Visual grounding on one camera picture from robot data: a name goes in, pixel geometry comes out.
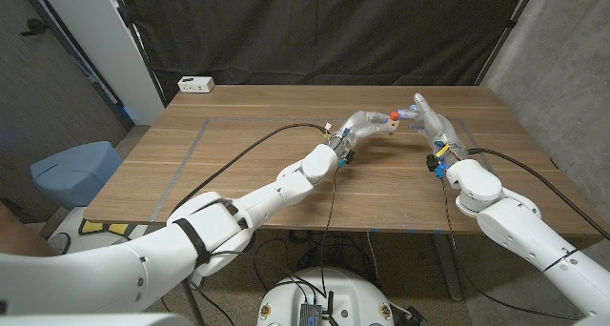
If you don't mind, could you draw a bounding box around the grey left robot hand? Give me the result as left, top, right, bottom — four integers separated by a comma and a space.
330, 110, 400, 152

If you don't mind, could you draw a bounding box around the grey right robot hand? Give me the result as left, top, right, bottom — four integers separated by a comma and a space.
397, 92, 471, 166

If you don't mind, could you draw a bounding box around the black backdrop curtain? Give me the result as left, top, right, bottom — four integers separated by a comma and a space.
116, 0, 539, 103

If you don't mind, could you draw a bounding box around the black backdrop stand pole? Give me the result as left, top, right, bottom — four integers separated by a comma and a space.
475, 0, 542, 87
108, 0, 168, 107

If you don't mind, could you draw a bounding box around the grey table leg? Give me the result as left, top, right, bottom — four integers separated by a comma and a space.
432, 233, 464, 302

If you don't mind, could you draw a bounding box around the white robot torso base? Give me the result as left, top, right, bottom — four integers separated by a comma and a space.
256, 267, 396, 326

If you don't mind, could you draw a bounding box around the white power strip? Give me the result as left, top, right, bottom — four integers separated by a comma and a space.
176, 75, 215, 94

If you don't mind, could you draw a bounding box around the small grey electronics box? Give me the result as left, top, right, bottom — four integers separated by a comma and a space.
298, 302, 324, 326

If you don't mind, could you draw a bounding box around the white cabinet panel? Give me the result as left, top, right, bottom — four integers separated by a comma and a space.
35, 0, 166, 126

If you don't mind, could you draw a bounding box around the blue padded stool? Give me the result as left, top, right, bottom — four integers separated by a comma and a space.
30, 140, 124, 211

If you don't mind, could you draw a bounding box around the grey sneaker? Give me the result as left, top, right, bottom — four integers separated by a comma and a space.
47, 232, 72, 255

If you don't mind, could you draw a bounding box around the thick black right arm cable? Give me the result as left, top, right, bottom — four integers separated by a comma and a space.
467, 148, 610, 241

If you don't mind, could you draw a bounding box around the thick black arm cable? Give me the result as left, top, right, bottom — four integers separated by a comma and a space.
467, 148, 610, 241
169, 123, 333, 215

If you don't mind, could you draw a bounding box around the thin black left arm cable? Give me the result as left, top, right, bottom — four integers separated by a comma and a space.
266, 167, 340, 298

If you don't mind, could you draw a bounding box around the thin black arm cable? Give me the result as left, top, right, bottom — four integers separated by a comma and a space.
266, 167, 340, 298
437, 177, 582, 321

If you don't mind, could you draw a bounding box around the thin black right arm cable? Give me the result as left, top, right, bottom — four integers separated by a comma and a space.
437, 177, 582, 321

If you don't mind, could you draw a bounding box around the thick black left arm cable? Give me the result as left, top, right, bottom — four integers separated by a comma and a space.
169, 123, 333, 215

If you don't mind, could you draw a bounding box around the white floor cable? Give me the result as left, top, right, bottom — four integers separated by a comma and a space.
365, 230, 381, 283

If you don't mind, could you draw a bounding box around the white floor base plate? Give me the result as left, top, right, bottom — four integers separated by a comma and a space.
47, 206, 149, 256

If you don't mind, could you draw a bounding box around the black door handle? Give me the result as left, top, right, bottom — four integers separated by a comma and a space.
19, 18, 49, 36

